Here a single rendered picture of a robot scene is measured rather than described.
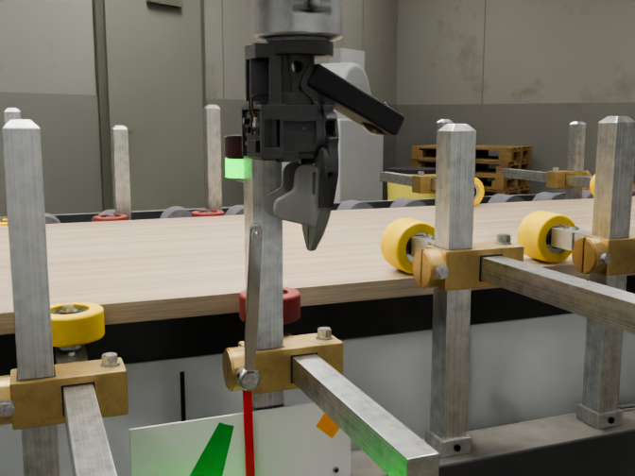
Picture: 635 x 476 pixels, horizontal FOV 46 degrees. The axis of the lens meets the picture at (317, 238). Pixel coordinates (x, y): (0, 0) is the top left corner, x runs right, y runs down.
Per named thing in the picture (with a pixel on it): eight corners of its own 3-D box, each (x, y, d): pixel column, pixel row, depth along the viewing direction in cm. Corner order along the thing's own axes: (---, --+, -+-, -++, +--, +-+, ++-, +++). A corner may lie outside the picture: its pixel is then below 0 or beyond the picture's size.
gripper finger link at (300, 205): (268, 252, 78) (267, 163, 76) (321, 249, 80) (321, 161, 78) (278, 258, 75) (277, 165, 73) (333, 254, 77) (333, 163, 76)
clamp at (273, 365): (343, 382, 89) (344, 342, 88) (232, 398, 84) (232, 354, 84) (326, 368, 94) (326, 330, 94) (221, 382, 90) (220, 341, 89)
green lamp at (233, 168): (283, 178, 87) (283, 159, 87) (232, 178, 85) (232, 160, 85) (267, 174, 93) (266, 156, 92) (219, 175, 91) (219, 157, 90)
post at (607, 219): (615, 454, 108) (637, 115, 100) (595, 458, 107) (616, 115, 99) (598, 445, 111) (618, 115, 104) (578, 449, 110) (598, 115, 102)
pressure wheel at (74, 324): (121, 391, 93) (116, 300, 91) (78, 415, 86) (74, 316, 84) (68, 382, 96) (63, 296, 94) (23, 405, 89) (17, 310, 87)
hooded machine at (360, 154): (323, 230, 767) (323, 67, 742) (384, 236, 729) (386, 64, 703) (275, 242, 699) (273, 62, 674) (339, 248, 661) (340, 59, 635)
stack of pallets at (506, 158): (531, 223, 825) (535, 145, 812) (506, 231, 761) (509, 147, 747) (436, 215, 887) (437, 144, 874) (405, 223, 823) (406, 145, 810)
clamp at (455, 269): (525, 285, 96) (527, 246, 95) (433, 294, 91) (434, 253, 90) (497, 276, 102) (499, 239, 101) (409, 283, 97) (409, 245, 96)
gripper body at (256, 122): (241, 161, 79) (239, 44, 77) (317, 161, 82) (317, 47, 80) (262, 166, 72) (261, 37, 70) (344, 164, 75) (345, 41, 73)
